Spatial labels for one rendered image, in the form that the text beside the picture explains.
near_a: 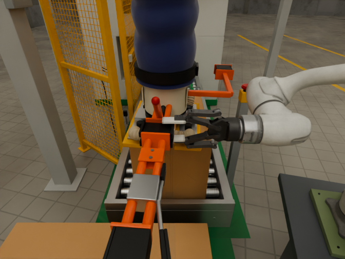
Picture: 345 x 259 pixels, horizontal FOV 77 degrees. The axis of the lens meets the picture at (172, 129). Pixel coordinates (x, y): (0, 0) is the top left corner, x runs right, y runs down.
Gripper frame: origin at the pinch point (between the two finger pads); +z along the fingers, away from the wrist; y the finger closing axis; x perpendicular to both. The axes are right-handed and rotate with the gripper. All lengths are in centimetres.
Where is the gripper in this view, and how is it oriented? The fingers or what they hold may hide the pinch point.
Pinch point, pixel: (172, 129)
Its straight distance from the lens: 67.4
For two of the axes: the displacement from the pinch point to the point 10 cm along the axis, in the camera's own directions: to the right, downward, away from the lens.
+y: 0.0, 8.4, 5.4
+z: -10.0, 0.0, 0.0
